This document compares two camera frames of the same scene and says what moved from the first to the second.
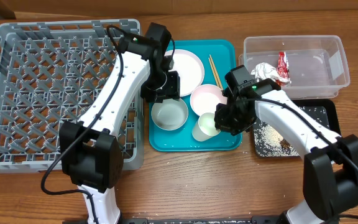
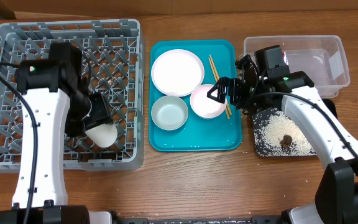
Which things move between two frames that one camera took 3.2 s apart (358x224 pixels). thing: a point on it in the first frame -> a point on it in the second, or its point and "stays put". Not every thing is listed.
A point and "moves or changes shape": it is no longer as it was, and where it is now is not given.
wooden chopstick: [214, 73] stays put
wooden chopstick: [216, 73] stays put
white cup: [205, 127] moves or changes shape
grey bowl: [169, 114] stays put
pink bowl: [204, 99] stays put
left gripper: [173, 89] -> [102, 114]
